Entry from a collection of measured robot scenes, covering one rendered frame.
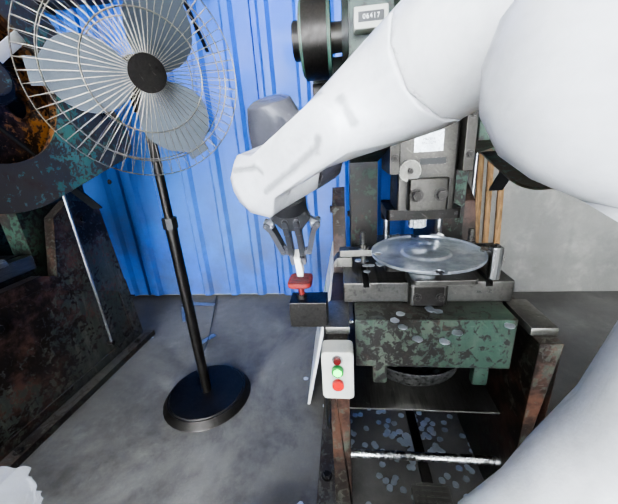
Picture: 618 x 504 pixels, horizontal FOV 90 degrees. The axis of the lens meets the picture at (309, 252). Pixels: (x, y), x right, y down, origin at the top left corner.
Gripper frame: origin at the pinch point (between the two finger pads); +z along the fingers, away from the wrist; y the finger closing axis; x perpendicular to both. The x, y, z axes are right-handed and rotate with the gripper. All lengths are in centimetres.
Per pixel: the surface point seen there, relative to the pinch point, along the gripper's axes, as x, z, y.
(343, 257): 16.0, 14.8, 10.7
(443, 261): 2.6, 3.6, 35.5
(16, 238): 39, 20, -129
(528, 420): -23, 35, 55
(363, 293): 2.1, 15.2, 16.1
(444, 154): 22.8, -14.5, 37.1
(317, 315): -8.0, 11.0, 3.9
